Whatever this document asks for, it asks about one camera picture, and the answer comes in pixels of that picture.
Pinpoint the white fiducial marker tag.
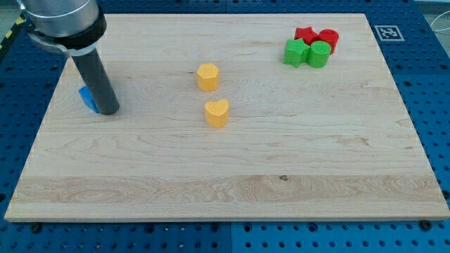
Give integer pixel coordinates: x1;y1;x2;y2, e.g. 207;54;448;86
375;25;404;41

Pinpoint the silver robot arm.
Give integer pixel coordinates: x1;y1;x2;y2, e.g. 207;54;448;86
18;0;107;57

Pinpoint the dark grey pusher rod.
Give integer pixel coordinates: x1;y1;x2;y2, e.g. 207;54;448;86
72;49;120;115

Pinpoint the red star block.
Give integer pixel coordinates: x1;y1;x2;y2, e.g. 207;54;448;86
294;27;320;46

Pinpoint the green cylinder block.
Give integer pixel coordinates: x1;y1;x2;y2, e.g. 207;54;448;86
307;41;331;68

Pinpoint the yellow hexagon block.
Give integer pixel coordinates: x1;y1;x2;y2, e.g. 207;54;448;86
196;63;220;91

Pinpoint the green star block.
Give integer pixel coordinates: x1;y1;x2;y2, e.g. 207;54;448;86
283;39;311;68

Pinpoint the white cable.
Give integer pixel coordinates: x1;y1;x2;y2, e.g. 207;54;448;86
429;10;450;36

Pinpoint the blue block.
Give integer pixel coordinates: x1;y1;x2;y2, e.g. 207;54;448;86
79;86;99;114

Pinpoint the black yellow hazard tape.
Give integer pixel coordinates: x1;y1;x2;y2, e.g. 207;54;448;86
1;13;26;53

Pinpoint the red cylinder block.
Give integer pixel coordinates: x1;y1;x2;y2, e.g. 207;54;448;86
319;29;340;54

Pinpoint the wooden board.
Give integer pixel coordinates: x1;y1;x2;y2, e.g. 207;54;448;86
5;13;449;223

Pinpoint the yellow heart block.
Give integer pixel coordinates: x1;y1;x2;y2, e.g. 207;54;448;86
204;99;229;128

